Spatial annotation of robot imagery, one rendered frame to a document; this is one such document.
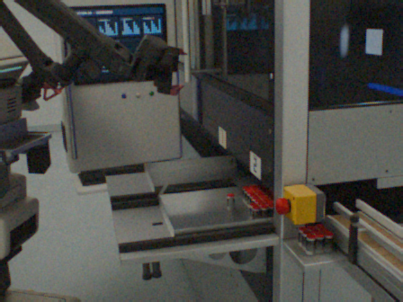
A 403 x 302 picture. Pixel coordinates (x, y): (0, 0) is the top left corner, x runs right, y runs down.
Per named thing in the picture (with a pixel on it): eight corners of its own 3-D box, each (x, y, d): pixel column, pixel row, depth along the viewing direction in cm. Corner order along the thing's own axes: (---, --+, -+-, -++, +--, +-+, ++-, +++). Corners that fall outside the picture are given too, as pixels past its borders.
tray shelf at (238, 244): (230, 164, 195) (230, 160, 194) (308, 240, 129) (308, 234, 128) (105, 177, 185) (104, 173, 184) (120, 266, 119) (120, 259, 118)
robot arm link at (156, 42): (112, 56, 141) (109, 68, 134) (129, 21, 136) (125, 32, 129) (151, 73, 144) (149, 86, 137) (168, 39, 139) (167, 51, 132)
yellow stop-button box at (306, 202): (309, 210, 123) (310, 182, 121) (323, 221, 116) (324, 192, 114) (281, 214, 121) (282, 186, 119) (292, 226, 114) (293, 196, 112)
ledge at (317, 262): (333, 240, 128) (333, 234, 127) (359, 263, 116) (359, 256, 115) (282, 248, 125) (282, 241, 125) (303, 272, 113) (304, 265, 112)
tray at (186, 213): (265, 193, 157) (265, 182, 156) (300, 226, 133) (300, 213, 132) (158, 206, 150) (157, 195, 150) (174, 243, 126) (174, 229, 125)
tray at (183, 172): (234, 164, 189) (234, 155, 189) (257, 185, 165) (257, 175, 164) (144, 173, 183) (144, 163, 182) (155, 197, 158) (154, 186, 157)
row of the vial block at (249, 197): (248, 199, 152) (248, 185, 151) (269, 222, 135) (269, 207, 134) (241, 200, 152) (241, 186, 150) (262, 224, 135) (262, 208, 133)
